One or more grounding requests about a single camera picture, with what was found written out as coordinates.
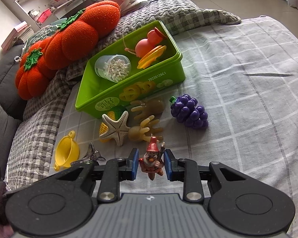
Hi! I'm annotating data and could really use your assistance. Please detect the grey grid bed sheet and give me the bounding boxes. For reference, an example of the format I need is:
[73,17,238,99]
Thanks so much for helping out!
[47,15,298,236]

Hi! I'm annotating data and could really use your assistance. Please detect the brown rubber toy hand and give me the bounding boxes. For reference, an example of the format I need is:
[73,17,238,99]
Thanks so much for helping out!
[130,99,165,123]

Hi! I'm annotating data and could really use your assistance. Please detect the yellowish rubber toy hand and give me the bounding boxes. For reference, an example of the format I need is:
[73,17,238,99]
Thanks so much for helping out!
[128,115,164,143]

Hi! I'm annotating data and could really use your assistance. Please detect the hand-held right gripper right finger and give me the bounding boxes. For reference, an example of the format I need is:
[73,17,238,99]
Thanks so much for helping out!
[164,149,249,199]

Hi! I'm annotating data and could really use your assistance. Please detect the yellow toy pot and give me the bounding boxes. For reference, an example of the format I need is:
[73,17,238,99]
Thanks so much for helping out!
[53,130,80,171]

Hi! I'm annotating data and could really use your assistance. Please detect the grey sofa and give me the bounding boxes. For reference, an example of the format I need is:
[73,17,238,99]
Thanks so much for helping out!
[0,43,28,159]

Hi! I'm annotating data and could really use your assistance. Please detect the toy corn cob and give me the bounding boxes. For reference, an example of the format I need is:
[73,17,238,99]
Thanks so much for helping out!
[99,105,127,143]

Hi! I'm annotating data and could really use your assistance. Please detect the clear cotton swab jar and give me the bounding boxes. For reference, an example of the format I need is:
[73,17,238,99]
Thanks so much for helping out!
[94,54,132,83]

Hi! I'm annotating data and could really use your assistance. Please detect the purple toy grapes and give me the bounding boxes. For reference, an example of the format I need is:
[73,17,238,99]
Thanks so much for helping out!
[169,94,209,129]

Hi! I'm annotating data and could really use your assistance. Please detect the beige starfish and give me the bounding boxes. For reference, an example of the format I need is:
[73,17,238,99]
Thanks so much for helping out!
[99,111,131,146]

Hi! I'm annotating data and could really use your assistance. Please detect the green plastic box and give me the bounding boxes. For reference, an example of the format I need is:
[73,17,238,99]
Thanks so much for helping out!
[75,20,183,119]

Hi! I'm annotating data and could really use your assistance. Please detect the large orange pumpkin cushion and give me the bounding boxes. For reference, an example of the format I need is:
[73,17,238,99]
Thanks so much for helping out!
[45,1,121,70]

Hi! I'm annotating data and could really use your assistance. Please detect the pink gourd toy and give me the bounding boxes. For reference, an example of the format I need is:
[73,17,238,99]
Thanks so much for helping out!
[123,28,167,57]

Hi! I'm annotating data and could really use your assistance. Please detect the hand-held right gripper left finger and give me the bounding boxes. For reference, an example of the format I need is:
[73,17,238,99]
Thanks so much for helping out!
[57,148,139,199]

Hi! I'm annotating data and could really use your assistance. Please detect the small orange pumpkin cushion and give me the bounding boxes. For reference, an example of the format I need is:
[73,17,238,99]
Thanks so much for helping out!
[15,36,65,101]

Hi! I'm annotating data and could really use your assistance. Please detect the grey checked quilt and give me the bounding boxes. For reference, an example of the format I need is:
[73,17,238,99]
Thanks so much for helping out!
[5,0,241,191]

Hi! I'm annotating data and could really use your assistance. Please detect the red gnome figurine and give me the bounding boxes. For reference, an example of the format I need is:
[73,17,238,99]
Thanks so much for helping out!
[138,136,166,181]

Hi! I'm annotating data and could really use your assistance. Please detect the leaf pattern pillow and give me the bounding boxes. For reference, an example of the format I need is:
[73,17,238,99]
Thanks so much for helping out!
[22,17,67,55]

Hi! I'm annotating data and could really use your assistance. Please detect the orange-yellow toy slice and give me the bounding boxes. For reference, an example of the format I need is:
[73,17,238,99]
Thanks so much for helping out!
[137,45,167,70]

